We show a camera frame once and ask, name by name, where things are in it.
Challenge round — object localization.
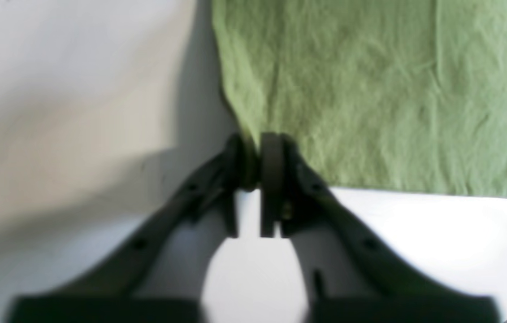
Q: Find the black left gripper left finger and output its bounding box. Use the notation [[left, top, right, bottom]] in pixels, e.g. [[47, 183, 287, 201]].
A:
[[8, 134, 244, 323]]

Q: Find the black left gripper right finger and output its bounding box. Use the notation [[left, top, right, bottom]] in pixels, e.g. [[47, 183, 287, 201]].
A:
[[260, 133, 500, 323]]

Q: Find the olive green T-shirt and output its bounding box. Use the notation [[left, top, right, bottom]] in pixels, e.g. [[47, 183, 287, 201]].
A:
[[212, 0, 507, 198]]

